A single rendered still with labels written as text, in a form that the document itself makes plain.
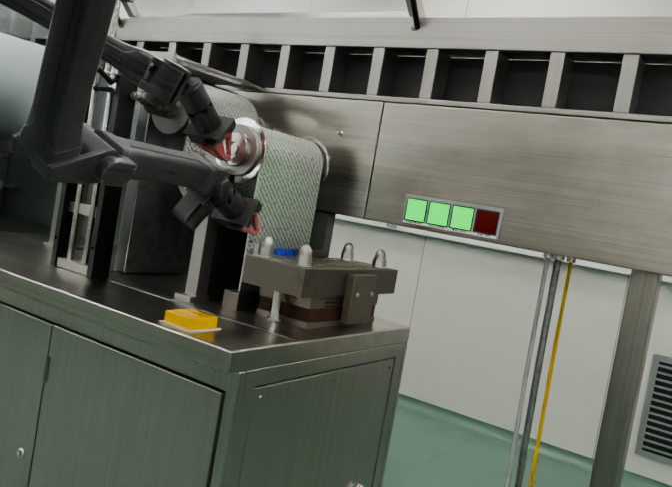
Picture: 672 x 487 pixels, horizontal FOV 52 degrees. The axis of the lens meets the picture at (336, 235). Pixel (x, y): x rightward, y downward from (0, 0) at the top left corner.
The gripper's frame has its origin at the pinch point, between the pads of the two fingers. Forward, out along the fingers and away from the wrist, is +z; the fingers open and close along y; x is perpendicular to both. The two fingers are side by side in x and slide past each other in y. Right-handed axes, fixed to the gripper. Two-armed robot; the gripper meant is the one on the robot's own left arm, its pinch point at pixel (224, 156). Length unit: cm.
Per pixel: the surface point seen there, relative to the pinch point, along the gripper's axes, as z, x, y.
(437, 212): 28, 20, 38
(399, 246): 233, 148, -80
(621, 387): 58, 6, 84
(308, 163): 15.2, 15.7, 7.6
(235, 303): 20.8, -22.9, 9.5
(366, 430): 55, -27, 36
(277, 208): 15.5, 0.8, 7.7
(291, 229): 23.6, 1.5, 8.2
